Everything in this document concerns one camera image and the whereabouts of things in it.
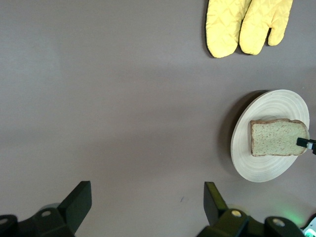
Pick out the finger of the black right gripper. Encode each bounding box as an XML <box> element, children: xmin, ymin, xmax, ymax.
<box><xmin>296</xmin><ymin>137</ymin><xmax>316</xmax><ymax>156</ymax></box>

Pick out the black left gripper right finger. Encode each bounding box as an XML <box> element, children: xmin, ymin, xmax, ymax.
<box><xmin>197</xmin><ymin>181</ymin><xmax>306</xmax><ymax>237</ymax></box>

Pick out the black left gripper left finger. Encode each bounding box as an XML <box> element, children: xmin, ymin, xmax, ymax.
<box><xmin>0</xmin><ymin>181</ymin><xmax>92</xmax><ymax>237</ymax></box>

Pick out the brown crust toast slice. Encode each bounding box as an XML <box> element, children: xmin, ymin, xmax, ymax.
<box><xmin>248</xmin><ymin>118</ymin><xmax>310</xmax><ymax>158</ymax></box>

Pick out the round wooden plate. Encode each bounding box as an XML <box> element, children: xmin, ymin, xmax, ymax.
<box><xmin>230</xmin><ymin>89</ymin><xmax>311</xmax><ymax>184</ymax></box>

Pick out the brown table cover cloth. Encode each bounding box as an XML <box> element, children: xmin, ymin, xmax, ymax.
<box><xmin>0</xmin><ymin>0</ymin><xmax>316</xmax><ymax>237</ymax></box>

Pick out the yellow oven mitt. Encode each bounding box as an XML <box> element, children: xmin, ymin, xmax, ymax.
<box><xmin>239</xmin><ymin>0</ymin><xmax>295</xmax><ymax>56</ymax></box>
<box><xmin>205</xmin><ymin>0</ymin><xmax>253</xmax><ymax>59</ymax></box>

